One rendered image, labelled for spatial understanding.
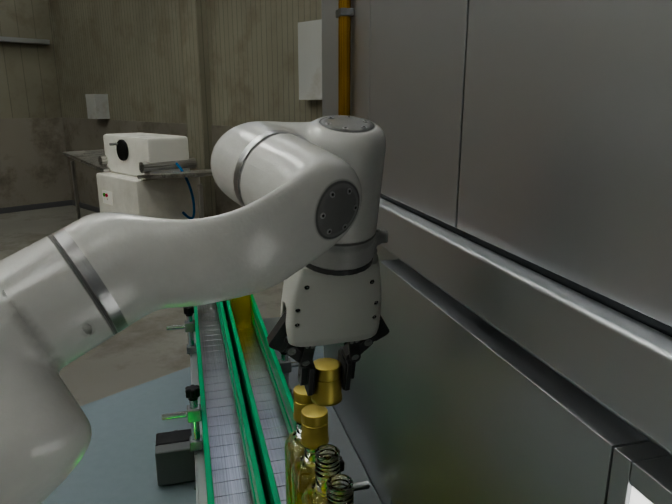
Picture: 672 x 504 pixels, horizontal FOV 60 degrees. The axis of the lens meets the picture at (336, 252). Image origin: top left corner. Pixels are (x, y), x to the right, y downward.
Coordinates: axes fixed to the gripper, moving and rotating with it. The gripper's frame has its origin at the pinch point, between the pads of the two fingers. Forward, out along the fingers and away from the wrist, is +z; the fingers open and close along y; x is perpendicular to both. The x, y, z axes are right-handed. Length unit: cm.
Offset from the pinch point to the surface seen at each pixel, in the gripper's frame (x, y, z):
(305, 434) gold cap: -1.9, 1.5, 11.6
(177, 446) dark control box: -42, 18, 53
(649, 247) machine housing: 22.1, -14.3, -26.9
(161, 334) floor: -284, 29, 203
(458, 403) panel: 9.2, -11.6, -1.7
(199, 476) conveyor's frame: -26, 14, 44
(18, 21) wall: -874, 201, 92
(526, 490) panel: 21.8, -11.4, -3.8
